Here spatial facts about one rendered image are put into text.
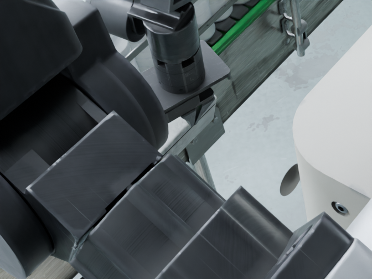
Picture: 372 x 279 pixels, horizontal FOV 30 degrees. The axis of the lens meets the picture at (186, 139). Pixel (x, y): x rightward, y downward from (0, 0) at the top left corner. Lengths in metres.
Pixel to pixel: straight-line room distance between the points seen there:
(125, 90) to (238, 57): 0.98
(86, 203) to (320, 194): 0.19
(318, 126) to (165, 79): 0.38
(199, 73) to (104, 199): 0.51
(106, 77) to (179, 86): 0.47
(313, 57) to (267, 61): 1.23
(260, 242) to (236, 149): 2.08
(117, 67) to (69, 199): 0.07
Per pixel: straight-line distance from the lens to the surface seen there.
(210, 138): 1.33
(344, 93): 0.46
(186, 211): 0.30
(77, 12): 0.33
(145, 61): 1.16
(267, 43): 1.37
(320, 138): 0.43
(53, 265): 1.19
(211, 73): 0.82
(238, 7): 1.31
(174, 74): 0.78
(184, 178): 0.31
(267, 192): 2.25
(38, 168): 0.31
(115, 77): 0.33
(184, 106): 0.81
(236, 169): 2.32
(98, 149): 0.31
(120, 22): 0.77
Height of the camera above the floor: 1.83
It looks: 49 degrees down
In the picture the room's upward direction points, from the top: 19 degrees counter-clockwise
